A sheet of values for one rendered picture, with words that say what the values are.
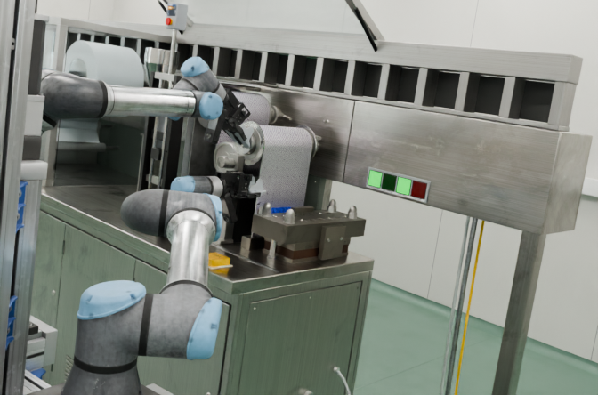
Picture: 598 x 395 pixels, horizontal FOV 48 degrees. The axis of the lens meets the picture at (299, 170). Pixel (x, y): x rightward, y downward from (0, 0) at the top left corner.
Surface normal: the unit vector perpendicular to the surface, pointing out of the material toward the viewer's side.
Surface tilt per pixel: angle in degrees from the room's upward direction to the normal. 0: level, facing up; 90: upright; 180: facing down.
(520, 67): 90
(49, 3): 90
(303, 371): 90
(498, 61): 90
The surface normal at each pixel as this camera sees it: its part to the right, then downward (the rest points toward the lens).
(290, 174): 0.72, 0.19
